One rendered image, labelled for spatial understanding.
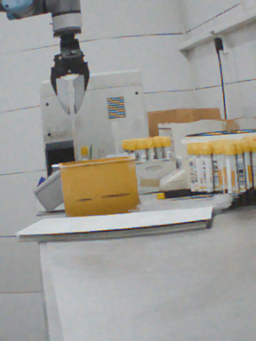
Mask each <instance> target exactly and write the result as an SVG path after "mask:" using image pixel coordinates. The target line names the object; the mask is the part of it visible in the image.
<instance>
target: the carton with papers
mask: <svg viewBox="0 0 256 341"><path fill-rule="evenodd" d="M247 129H253V130H256V116H255V117H252V118H248V117H237V118H235V119H232V120H231V119H208V120H201V121H199V122H198V121H196V122H192V123H191V122H176V123H158V130H159V137H165V138H170V139H171V142H172V145H171V150H172V158H173V159H175V157H176V156H181V151H180V141H181V140H182V139H184V138H185V136H186V135H188V134H193V133H195V134H198V133H205V132H212V131H229V130H236V131H240V130H247Z"/></svg>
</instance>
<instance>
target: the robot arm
mask: <svg viewBox="0 0 256 341"><path fill-rule="evenodd" d="M80 5H81V0H0V12H5V15H6V18H7V19H8V20H22V19H24V18H30V17H32V16H36V15H43V14H48V13H50V14H51V15H52V21H51V22H50V24H49V25H52V24H53V26H52V31H53V34H52V36H53V37H55V38H60V54H56V55H54V60H53V61H54V67H51V79H50V82H51V85H52V88H53V89H54V91H55V93H56V94H55V95H56V96H57V98H58V100H59V102H60V105H61V107H62V108H63V109H64V112H65V113H66V114H67V115H70V112H69V105H68V95H67V93H66V89H67V87H68V81H67V80H64V79H63V78H62V77H61V76H65V75H77V77H76V78H75V79H74V80H73V86H74V87H75V95H74V97H75V99H76V103H75V110H74V111H75V114H76V113H77V112H78V111H79V109H80V107H81V106H82V103H83V99H84V94H85V91H86V87H87V84H88V82H89V80H90V70H89V68H88V65H87V64H88V62H84V59H83V57H84V52H81V49H80V43H79V41H78V39H77V38H75V35H79V34H82V29H81V28H82V27H83V22H82V13H81V6H80Z"/></svg>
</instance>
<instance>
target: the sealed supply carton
mask: <svg viewBox="0 0 256 341"><path fill-rule="evenodd" d="M147 119H148V136H149V137H152V138H154V137H159V130H158V123H176V122H191V123H192V122H196V121H198V122H199V121H201V120H208V119H221V114H220V108H219V107H199V108H192V107H181V108H175V109H165V110H159V111H152V112H147Z"/></svg>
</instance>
